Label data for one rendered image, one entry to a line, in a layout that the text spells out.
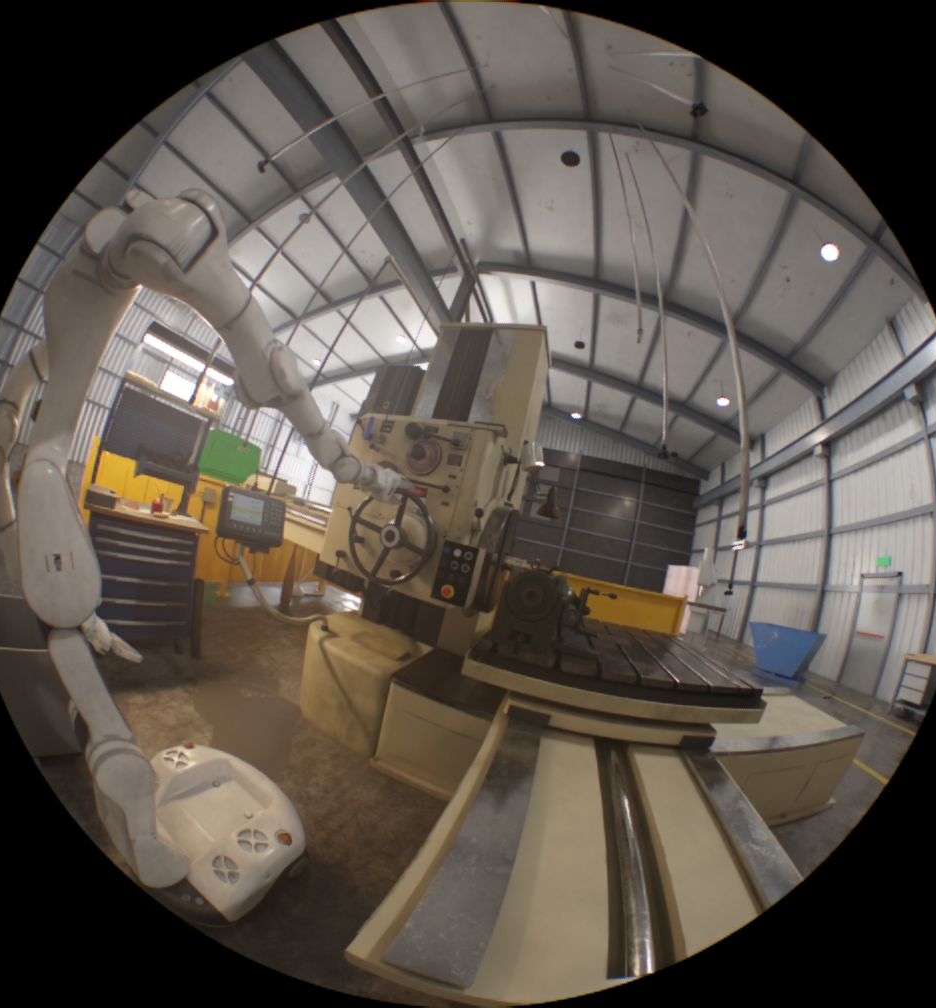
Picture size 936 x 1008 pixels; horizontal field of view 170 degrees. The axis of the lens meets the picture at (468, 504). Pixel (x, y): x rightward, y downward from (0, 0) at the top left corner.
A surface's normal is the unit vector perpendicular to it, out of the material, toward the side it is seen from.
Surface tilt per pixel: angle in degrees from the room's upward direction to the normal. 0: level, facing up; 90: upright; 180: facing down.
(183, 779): 73
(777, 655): 90
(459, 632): 90
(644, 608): 90
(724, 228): 169
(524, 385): 90
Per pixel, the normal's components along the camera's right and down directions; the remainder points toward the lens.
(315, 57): -0.07, 0.98
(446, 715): -0.28, -0.18
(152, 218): 0.67, 0.16
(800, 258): -0.42, 0.91
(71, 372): 0.90, 0.25
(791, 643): -0.95, -0.26
